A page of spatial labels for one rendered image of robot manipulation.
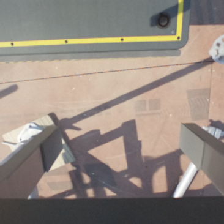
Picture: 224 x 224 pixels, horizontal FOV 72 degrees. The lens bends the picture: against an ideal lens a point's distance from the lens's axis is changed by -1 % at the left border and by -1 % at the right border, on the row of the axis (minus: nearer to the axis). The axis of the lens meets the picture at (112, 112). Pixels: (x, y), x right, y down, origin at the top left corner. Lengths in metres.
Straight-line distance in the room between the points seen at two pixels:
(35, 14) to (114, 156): 0.75
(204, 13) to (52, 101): 0.85
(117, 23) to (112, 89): 0.39
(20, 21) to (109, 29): 0.25
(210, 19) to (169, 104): 0.43
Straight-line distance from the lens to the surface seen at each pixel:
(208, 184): 1.20
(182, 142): 0.17
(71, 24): 0.51
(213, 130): 0.97
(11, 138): 1.04
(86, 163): 0.98
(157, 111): 0.86
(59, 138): 0.16
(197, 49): 0.90
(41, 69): 0.88
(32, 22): 0.55
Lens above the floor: 0.80
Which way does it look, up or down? 74 degrees down
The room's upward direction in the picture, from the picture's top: 177 degrees counter-clockwise
